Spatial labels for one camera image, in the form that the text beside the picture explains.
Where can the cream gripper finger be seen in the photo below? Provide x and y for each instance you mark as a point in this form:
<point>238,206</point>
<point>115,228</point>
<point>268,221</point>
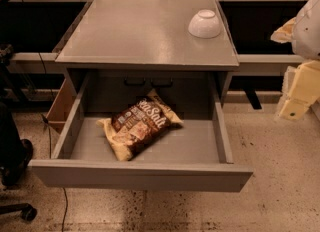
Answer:
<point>300,90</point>

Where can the brown sea salt chip bag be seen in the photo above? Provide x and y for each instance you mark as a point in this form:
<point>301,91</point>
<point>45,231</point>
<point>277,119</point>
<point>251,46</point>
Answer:
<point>131,131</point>

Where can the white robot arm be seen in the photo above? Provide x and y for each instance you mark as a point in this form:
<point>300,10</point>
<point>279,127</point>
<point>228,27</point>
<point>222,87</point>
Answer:
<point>303,32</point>

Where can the grey open top drawer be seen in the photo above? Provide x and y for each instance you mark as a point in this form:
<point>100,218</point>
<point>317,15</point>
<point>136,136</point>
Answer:
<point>192,156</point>

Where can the grey cabinet counter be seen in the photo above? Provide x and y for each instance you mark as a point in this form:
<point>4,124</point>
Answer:
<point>147,36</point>

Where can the white upturned bowl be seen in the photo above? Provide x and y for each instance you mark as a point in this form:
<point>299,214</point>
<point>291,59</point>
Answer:
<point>205,24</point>

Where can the wooden side panel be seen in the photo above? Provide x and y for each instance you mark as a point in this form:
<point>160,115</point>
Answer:
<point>61,107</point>

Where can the black office chair base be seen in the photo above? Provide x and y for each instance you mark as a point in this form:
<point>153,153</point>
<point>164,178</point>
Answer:
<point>26,210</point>

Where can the black right drawer handle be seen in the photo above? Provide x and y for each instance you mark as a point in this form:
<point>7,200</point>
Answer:
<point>161,82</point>

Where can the black drawer handle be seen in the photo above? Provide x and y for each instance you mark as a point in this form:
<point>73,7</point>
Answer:
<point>134,81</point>
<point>161,82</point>

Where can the black left drawer handle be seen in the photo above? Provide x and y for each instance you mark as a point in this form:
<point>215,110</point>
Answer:
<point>134,81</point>

